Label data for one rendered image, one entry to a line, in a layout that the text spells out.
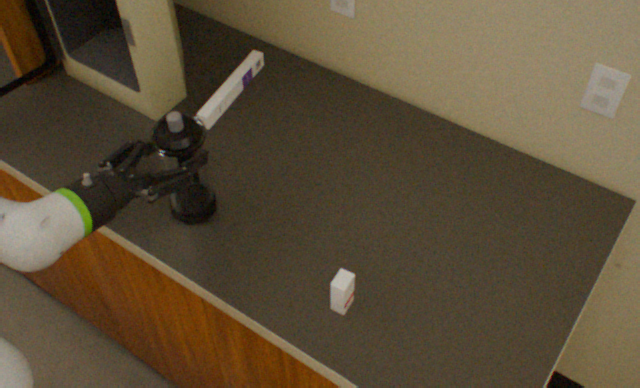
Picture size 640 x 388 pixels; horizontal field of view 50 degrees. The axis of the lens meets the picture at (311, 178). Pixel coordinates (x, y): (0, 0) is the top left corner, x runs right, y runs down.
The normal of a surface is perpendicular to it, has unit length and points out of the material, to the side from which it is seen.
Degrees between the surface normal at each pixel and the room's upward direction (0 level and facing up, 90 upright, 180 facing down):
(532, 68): 90
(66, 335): 0
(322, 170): 0
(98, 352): 0
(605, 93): 90
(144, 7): 90
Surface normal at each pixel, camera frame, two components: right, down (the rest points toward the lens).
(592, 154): -0.57, 0.63
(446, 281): -0.02, -0.66
